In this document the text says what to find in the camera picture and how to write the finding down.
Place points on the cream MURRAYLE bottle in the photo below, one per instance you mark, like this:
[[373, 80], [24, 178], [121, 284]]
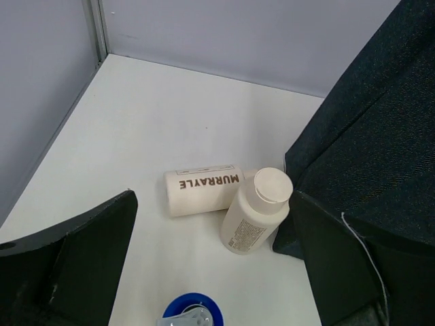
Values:
[[203, 190]]

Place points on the dark denim canvas bag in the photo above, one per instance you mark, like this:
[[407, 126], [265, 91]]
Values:
[[368, 151]]

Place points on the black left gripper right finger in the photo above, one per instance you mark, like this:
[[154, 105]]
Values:
[[361, 274]]

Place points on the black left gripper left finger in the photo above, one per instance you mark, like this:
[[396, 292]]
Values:
[[68, 274]]

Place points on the grey aluminium corner post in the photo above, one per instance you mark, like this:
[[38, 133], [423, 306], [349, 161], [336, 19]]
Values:
[[97, 30]]

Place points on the cream bottle with flip cap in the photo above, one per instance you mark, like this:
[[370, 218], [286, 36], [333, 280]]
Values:
[[260, 205]]

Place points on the orange bottle with blue cap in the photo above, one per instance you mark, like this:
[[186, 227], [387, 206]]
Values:
[[192, 309]]

